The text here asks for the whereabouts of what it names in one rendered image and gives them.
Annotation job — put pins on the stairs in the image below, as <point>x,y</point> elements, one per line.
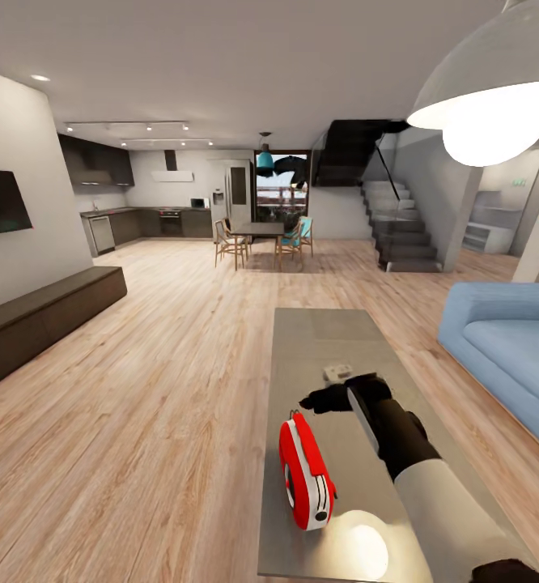
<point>348,155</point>

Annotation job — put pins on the coffee table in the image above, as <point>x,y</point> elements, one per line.
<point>369,538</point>

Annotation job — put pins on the radio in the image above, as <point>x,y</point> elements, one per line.
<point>308,486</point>

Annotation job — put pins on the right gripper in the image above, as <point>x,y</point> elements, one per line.
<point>322,401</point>

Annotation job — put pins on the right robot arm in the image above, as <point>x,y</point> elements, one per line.
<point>460,542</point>

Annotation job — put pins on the range hood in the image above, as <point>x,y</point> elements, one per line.
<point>171,174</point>

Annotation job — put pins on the room light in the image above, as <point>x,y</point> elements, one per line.
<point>503,52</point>
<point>264,158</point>

